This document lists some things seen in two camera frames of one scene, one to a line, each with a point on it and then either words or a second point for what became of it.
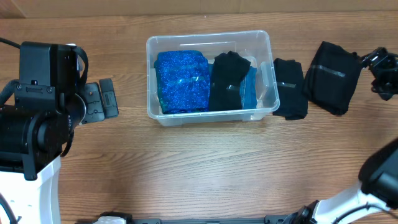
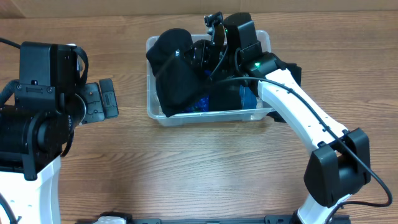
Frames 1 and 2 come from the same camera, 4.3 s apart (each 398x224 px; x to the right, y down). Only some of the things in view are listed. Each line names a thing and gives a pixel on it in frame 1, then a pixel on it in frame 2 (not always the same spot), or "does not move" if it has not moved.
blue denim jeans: x=248 y=86 does not move
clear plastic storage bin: x=194 y=78 does not move
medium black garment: x=228 y=72 does not move
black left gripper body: x=93 y=102 does not move
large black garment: x=331 y=80 -> x=175 y=84
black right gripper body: x=386 y=71 -> x=212 y=53
